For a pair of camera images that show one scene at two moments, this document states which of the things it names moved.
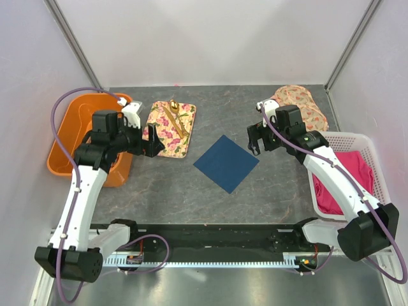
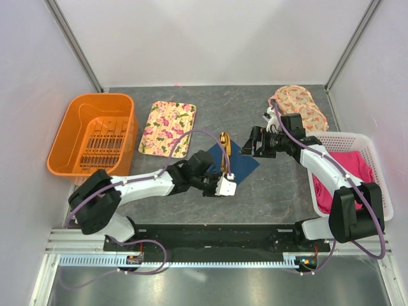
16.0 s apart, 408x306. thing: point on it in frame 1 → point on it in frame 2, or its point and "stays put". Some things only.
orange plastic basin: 75,123 stays put
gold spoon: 174,106 → 222,139
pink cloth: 354,162 stays put
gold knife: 174,122 → 228,150
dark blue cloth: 226,163 stays put
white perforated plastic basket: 343,141 stays put
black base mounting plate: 211,238 stays put
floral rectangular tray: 175,145 stays put
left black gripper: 155,146 → 212,192
